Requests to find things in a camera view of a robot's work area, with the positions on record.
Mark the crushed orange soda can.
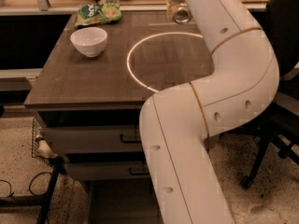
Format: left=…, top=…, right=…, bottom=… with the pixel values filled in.
left=166, top=0, right=192, bottom=24

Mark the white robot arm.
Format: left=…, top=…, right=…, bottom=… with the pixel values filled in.
left=139, top=0, right=279, bottom=224

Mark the upper grey drawer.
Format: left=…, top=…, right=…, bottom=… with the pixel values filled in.
left=41, top=126, right=142, bottom=154

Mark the grey drawer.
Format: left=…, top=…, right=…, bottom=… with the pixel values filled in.
left=64, top=161, right=150, bottom=181
left=41, top=126, right=142, bottom=154

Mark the grey drawer cabinet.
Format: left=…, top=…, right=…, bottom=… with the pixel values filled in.
left=25, top=11, right=213, bottom=224

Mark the white ceramic bowl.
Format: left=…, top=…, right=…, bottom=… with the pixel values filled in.
left=70, top=27, right=107, bottom=57

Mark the lower grey drawer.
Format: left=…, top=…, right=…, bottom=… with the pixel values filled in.
left=64, top=161, right=150, bottom=181

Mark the green chip bag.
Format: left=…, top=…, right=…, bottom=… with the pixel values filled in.
left=75, top=3, right=121, bottom=28

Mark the black office chair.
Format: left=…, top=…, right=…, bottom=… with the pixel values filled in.
left=218, top=0, right=299, bottom=189

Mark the black metal stand leg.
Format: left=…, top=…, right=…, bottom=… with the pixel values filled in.
left=0, top=157, right=64, bottom=224

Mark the wire mesh basket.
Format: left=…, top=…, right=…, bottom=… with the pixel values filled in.
left=32, top=119, right=55, bottom=165

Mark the black floor cable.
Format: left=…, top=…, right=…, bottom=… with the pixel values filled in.
left=0, top=171, right=53, bottom=198

